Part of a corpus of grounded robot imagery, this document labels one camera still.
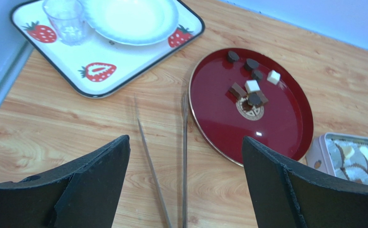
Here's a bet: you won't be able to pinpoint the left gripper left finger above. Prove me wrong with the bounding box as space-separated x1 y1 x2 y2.
0 135 130 228

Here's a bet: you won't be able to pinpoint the pink square tin box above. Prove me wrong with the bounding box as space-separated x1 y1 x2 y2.
306 133 368 185

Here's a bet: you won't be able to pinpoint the white square chocolate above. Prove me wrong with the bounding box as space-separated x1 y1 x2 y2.
267 70 281 85

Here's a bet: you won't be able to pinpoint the small clear glass cup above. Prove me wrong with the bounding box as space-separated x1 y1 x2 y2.
42 0 87 46

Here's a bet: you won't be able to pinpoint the white round bowl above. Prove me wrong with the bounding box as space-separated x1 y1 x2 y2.
81 0 179 46

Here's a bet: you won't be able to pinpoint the white triangular chocolate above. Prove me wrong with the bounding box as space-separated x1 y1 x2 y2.
341 145 355 160

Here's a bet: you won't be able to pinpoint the metal tongs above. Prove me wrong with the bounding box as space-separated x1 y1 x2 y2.
134 93 189 228

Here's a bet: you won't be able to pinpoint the white cube chocolate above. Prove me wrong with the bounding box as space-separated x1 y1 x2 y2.
245 80 261 94

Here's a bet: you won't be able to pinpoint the round dark chocolate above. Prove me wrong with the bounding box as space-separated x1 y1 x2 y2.
226 50 239 63

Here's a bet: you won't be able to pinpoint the strawberry pattern rectangular tray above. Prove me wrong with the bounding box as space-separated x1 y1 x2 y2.
10 0 205 98

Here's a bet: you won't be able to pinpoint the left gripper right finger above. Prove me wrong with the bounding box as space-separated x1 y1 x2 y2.
242 136 368 228

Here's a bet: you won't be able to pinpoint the dark red round plate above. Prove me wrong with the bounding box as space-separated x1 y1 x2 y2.
189 48 314 165

